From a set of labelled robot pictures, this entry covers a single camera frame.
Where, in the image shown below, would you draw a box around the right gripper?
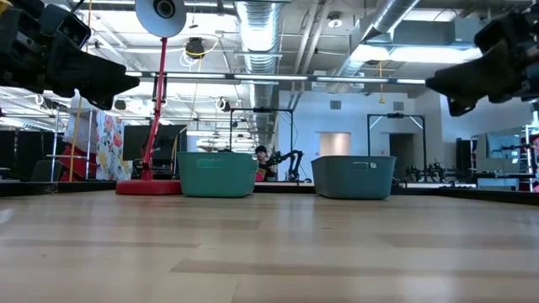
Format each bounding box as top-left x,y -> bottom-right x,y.
424,8 -> 539,118

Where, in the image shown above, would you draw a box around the blue plastic bin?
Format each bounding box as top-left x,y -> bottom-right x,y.
310,155 -> 398,201

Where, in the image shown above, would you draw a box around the silver ventilation duct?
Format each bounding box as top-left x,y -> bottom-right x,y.
326,0 -> 422,93
234,0 -> 282,152

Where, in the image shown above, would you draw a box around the person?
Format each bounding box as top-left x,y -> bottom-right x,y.
253,145 -> 279,183

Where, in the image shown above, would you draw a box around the grey wall monitor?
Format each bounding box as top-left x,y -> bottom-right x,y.
485,132 -> 522,161

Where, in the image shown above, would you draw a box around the red desk lamp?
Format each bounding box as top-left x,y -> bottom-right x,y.
115,0 -> 189,196

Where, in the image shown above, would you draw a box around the black monitor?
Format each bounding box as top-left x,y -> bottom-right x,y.
121,124 -> 189,170

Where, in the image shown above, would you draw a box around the black partition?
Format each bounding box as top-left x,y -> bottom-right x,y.
0,130 -> 56,182

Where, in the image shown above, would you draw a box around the background table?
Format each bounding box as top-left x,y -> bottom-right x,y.
471,171 -> 538,191

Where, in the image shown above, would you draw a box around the background robot arms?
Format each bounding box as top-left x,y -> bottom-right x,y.
403,161 -> 454,183

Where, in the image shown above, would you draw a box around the dark door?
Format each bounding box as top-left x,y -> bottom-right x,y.
388,133 -> 417,170

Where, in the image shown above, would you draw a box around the black aluminium table frame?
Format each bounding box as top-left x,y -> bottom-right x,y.
0,179 -> 539,206

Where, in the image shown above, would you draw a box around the ceiling light bar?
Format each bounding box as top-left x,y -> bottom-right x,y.
125,71 -> 427,85

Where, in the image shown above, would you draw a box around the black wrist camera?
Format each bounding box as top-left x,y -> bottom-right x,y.
39,3 -> 93,50
473,15 -> 520,55

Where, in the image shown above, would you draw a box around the floral patterned panel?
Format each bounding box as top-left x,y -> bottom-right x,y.
95,109 -> 135,183

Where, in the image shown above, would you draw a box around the yellow hanging strap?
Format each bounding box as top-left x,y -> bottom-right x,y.
68,0 -> 93,183

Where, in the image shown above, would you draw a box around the black frame stand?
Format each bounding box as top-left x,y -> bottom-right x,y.
228,107 -> 295,156
366,112 -> 427,170

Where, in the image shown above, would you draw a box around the black cabinet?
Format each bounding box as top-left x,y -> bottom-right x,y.
455,137 -> 473,178

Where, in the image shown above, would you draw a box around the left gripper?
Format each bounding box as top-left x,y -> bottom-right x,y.
0,0 -> 141,111

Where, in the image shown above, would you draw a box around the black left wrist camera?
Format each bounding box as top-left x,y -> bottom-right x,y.
39,3 -> 93,50

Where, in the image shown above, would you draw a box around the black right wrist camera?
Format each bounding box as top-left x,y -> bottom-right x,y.
473,15 -> 520,55

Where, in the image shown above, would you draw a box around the beige door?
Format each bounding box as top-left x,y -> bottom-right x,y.
318,131 -> 352,157

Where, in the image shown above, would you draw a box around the grey pole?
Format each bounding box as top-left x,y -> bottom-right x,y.
51,108 -> 61,183

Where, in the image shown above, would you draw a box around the green plastic bin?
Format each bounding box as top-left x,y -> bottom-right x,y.
176,151 -> 259,199

